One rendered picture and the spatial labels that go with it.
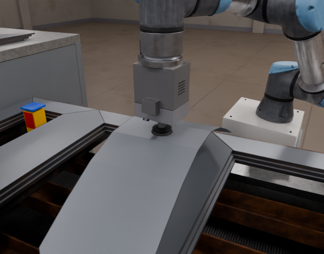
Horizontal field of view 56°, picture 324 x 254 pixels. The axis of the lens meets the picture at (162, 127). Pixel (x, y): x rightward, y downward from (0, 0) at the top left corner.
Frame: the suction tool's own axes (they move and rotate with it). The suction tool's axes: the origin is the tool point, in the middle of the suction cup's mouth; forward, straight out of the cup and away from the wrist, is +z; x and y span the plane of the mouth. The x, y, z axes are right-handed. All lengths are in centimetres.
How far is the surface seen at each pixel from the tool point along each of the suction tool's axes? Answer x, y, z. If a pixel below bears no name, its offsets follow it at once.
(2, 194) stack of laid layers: -17.2, -33.4, 16.5
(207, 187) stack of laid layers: 9.1, 7.0, 15.7
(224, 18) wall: 855, -309, 73
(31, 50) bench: 34, -85, -2
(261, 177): 45, 12, 32
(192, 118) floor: 216, -97, 101
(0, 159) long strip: -8.9, -46.6, 15.5
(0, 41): 28, -95, -6
